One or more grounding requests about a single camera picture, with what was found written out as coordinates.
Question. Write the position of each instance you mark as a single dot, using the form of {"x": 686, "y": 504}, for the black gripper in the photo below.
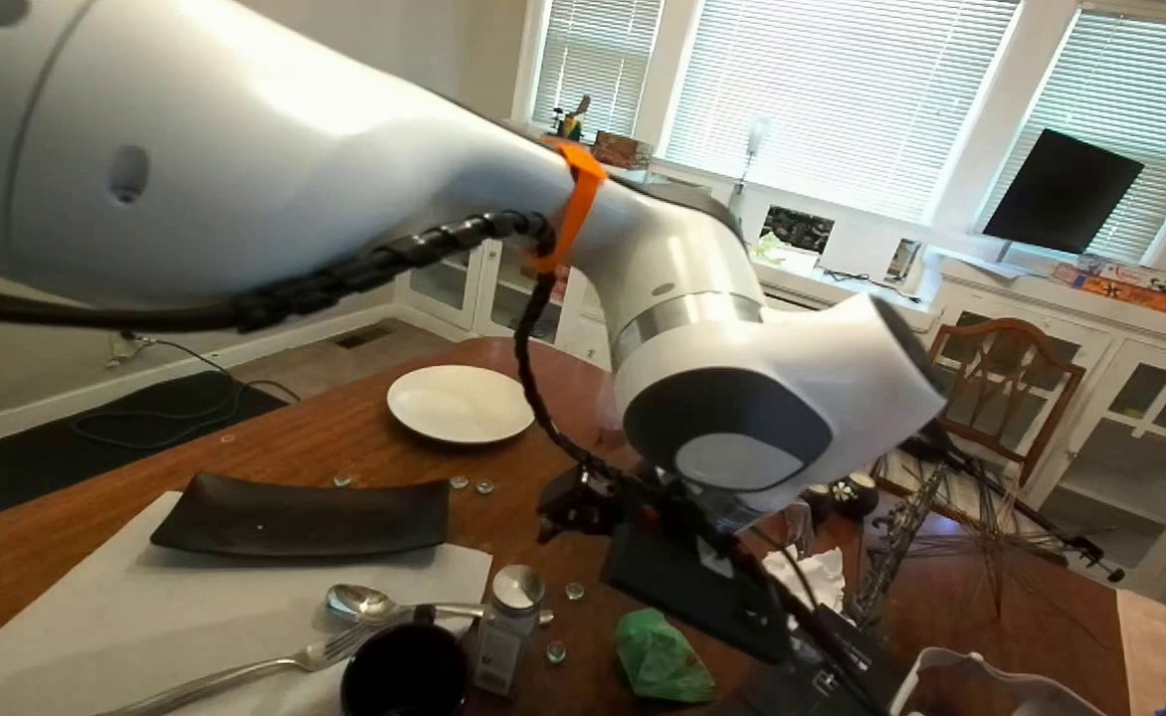
{"x": 702, "y": 581}

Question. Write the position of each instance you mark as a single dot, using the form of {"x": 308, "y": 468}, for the green wrapper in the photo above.
{"x": 661, "y": 659}

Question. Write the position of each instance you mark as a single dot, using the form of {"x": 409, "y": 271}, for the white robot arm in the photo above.
{"x": 276, "y": 143}

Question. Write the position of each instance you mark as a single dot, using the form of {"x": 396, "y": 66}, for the black mug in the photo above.
{"x": 405, "y": 668}

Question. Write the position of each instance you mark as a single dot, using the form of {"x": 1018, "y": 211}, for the clear glass marble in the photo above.
{"x": 482, "y": 488}
{"x": 555, "y": 655}
{"x": 547, "y": 617}
{"x": 576, "y": 591}
{"x": 343, "y": 477}
{"x": 458, "y": 481}

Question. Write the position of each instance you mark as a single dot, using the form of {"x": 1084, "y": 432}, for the white plate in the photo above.
{"x": 458, "y": 405}

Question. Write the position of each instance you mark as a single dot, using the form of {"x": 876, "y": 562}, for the glass shaker with white lid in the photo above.
{"x": 498, "y": 643}

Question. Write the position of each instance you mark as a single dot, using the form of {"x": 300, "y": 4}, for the white glass door cabinet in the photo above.
{"x": 476, "y": 298}

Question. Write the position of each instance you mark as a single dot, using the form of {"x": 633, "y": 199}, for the crumpled white tissue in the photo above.
{"x": 813, "y": 572}

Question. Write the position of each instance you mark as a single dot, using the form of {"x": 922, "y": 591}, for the silver spoon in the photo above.
{"x": 352, "y": 606}

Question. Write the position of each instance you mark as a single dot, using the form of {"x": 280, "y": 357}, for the floor vent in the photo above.
{"x": 360, "y": 338}

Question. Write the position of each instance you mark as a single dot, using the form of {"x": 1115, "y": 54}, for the black cardboard box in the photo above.
{"x": 794, "y": 690}

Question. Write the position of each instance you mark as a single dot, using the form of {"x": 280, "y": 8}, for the metal tripod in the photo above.
{"x": 901, "y": 542}

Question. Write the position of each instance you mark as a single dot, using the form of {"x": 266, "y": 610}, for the white box with dark print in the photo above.
{"x": 796, "y": 227}

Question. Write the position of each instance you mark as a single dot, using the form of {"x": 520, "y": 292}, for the small brown box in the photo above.
{"x": 622, "y": 147}

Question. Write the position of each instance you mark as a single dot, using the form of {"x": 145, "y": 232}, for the vase with feather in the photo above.
{"x": 746, "y": 165}

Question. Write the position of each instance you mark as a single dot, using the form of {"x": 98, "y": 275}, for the wooden chair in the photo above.
{"x": 1006, "y": 382}

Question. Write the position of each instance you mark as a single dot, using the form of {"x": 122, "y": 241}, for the narrow window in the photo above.
{"x": 593, "y": 54}

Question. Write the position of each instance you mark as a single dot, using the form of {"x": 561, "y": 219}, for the clear plastic container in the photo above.
{"x": 991, "y": 690}

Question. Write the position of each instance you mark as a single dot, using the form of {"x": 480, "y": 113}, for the wide window with blinds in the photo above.
{"x": 845, "y": 94}

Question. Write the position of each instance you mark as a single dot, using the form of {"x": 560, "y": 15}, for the black floor mat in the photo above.
{"x": 79, "y": 440}

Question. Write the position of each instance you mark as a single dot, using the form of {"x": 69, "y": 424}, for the white paper placemat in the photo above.
{"x": 79, "y": 622}

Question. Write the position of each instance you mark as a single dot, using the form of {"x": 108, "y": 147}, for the white shelf unit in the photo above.
{"x": 1138, "y": 440}

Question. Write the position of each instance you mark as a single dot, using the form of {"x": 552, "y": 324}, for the black monitor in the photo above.
{"x": 1063, "y": 191}

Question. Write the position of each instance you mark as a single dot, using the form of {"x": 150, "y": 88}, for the orange box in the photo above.
{"x": 1138, "y": 287}

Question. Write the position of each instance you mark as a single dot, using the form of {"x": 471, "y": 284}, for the medium window with blinds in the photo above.
{"x": 1138, "y": 80}

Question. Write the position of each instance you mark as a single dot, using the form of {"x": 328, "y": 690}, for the small photo frame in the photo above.
{"x": 904, "y": 260}

